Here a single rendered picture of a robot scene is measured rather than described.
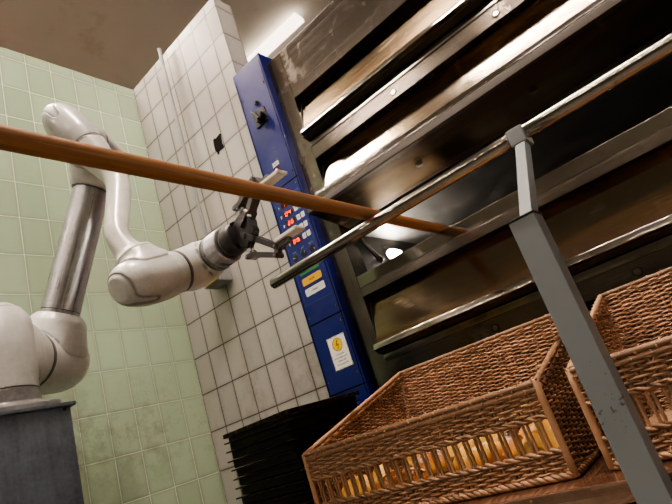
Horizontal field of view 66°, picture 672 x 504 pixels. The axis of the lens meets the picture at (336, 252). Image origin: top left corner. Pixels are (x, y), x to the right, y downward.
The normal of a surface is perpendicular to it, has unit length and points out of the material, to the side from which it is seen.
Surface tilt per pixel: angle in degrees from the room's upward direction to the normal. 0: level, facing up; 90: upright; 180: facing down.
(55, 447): 90
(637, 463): 90
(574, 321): 90
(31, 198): 90
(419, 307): 70
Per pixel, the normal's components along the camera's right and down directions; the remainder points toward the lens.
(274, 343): -0.62, -0.06
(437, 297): -0.69, -0.37
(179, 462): 0.72, -0.43
